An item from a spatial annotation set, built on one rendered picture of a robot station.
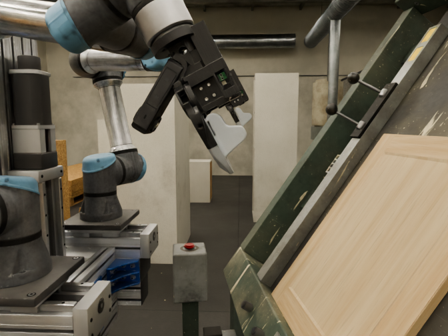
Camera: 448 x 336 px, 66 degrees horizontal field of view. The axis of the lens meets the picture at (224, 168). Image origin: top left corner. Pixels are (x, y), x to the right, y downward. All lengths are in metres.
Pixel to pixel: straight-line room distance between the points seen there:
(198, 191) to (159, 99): 5.59
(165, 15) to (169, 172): 2.88
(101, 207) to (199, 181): 4.80
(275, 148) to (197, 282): 3.65
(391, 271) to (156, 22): 0.61
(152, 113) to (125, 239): 0.85
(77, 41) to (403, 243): 0.69
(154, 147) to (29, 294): 2.63
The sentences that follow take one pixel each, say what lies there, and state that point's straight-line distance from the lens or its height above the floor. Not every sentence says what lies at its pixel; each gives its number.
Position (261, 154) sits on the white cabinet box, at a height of 0.96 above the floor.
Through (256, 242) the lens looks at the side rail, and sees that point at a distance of 1.33.
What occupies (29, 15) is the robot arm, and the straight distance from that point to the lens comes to 0.80.
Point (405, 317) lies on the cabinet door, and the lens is 0.71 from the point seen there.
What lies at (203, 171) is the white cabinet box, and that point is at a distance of 6.00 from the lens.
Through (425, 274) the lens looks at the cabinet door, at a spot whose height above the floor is 1.12.
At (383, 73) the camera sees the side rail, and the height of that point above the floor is 1.57.
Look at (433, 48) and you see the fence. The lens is 1.26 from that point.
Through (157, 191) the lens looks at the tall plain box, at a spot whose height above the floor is 0.73.
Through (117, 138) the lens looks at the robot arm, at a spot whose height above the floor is 1.33.
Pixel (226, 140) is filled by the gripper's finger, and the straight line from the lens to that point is 0.49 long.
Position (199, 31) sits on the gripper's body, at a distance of 0.51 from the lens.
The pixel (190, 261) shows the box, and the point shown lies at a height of 0.91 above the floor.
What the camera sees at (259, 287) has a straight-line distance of 1.08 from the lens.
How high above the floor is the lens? 1.38
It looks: 7 degrees down
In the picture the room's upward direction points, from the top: straight up
